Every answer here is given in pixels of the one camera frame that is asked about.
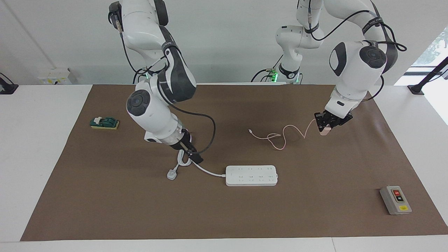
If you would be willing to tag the black angled stand with base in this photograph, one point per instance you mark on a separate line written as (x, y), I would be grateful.
(416, 89)

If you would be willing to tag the green knife switch yellow base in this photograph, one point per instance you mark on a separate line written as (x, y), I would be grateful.
(105, 122)

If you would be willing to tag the bright window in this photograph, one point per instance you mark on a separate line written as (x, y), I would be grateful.
(434, 49)

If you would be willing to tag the grey on-off switch box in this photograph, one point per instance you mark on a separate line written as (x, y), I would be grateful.
(393, 201)

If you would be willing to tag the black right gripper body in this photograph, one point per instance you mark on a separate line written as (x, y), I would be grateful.
(183, 141)

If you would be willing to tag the white power strip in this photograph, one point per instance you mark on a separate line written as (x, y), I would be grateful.
(245, 176)

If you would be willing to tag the pink charger adapter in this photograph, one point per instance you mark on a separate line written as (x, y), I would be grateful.
(324, 131)

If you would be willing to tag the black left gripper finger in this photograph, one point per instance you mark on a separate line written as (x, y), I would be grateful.
(319, 126)
(330, 127)

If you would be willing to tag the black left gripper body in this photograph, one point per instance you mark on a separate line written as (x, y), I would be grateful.
(332, 119)

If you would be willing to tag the brown paper table mat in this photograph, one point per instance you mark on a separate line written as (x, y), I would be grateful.
(140, 210)

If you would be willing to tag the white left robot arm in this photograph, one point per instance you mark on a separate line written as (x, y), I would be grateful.
(353, 70)

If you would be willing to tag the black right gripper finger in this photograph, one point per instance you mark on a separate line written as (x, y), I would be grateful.
(196, 156)

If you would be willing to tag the black table clamp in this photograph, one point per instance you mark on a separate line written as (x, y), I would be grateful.
(7, 89)

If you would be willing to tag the white wall socket box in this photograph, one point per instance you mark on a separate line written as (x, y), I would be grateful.
(52, 77)

